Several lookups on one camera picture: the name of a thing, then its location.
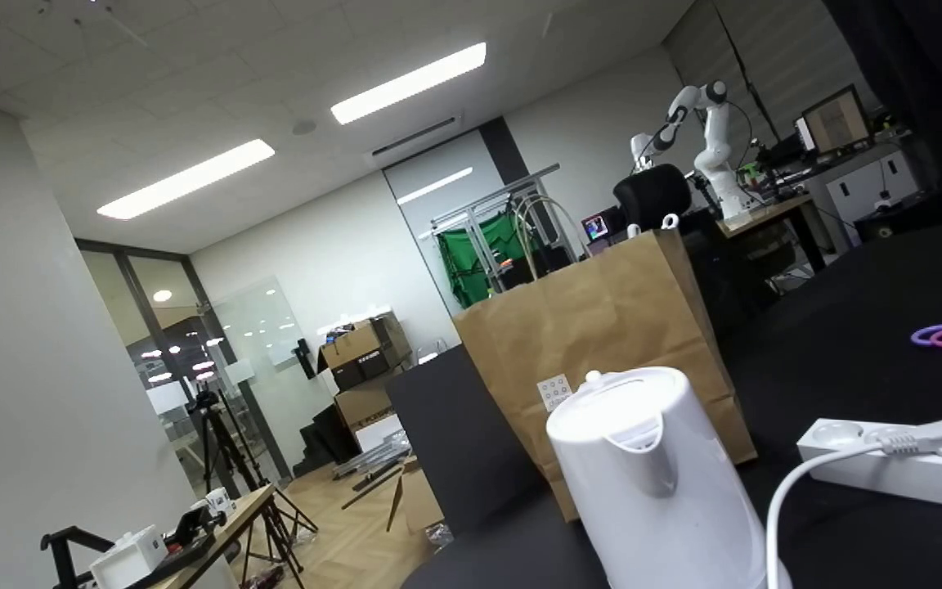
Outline wooden desk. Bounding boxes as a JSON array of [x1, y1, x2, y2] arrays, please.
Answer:
[[717, 192, 827, 271]]

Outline white power cable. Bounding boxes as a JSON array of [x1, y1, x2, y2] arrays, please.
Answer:
[[762, 422, 942, 589]]

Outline metal clothes rack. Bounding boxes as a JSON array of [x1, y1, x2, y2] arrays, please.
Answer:
[[421, 169, 577, 301]]

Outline stacked cardboard boxes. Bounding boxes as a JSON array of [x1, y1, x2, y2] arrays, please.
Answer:
[[320, 311, 411, 430]]

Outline wooden side table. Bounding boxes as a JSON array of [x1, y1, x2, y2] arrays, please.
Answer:
[[141, 485, 319, 589]]

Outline white power strip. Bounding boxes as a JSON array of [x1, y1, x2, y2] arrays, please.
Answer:
[[797, 418, 942, 505]]

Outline black camera tripod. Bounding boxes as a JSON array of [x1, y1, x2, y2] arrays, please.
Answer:
[[186, 391, 320, 537]]

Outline green cloth on rack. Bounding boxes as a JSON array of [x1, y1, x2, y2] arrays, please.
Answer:
[[439, 213, 524, 307]]

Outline computer monitor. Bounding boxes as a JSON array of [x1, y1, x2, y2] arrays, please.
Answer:
[[795, 85, 871, 155]]

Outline white drawer cabinet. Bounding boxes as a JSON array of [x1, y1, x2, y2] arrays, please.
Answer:
[[825, 149, 919, 223]]

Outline white electric kettle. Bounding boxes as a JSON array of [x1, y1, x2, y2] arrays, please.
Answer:
[[547, 367, 791, 589]]

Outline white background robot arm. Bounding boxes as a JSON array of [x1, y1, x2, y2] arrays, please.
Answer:
[[627, 82, 750, 223]]

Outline black office chair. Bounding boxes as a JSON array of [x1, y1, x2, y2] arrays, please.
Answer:
[[615, 164, 689, 229]]

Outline dark grey panel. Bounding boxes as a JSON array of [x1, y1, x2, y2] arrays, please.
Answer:
[[385, 346, 547, 537]]

